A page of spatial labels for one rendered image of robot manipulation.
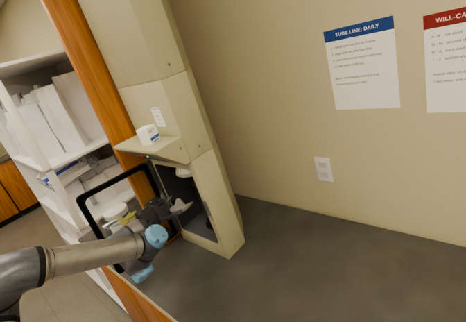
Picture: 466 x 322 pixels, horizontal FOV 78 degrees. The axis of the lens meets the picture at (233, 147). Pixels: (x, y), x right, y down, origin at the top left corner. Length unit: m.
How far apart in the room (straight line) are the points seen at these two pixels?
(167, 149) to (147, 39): 0.35
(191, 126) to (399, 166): 0.74
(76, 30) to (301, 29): 0.83
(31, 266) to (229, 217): 0.70
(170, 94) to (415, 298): 0.97
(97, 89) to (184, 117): 0.42
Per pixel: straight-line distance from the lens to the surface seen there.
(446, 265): 1.19
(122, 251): 0.94
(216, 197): 1.16
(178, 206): 1.17
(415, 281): 1.13
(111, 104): 1.30
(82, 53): 1.29
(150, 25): 1.01
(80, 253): 0.89
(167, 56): 1.01
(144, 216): 1.15
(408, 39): 1.00
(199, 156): 1.07
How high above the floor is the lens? 1.79
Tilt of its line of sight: 21 degrees down
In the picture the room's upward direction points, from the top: 18 degrees counter-clockwise
